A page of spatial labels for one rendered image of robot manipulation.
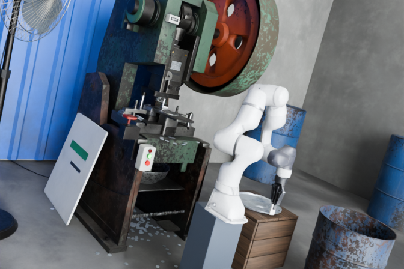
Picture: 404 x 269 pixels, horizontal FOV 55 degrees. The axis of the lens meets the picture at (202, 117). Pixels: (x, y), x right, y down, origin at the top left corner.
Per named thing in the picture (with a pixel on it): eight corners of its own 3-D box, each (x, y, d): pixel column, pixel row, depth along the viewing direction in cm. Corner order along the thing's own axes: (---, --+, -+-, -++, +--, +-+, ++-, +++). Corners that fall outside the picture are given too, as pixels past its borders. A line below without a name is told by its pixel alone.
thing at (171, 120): (189, 142, 230) (195, 120, 228) (171, 141, 220) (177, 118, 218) (166, 130, 248) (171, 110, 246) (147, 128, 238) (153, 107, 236)
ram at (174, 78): (183, 96, 239) (194, 49, 235) (163, 93, 229) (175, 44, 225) (166, 90, 252) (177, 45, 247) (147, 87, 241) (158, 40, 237)
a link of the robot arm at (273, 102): (273, 78, 211) (300, 81, 201) (272, 109, 217) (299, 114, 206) (252, 85, 198) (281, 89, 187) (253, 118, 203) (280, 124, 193)
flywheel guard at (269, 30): (259, 110, 245) (295, -21, 234) (228, 105, 226) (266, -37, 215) (166, 78, 320) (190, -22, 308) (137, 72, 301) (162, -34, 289)
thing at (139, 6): (220, 48, 255) (228, 22, 251) (134, 23, 210) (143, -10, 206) (204, 44, 267) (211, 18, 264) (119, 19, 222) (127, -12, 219)
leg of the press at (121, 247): (127, 251, 218) (163, 96, 206) (108, 254, 211) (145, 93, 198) (64, 186, 285) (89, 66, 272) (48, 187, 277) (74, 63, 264)
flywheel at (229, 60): (284, 76, 240) (273, -30, 254) (263, 71, 227) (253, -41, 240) (204, 101, 292) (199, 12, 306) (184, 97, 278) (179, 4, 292)
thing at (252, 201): (282, 204, 251) (283, 203, 251) (279, 218, 223) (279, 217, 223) (240, 190, 258) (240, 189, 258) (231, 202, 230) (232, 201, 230)
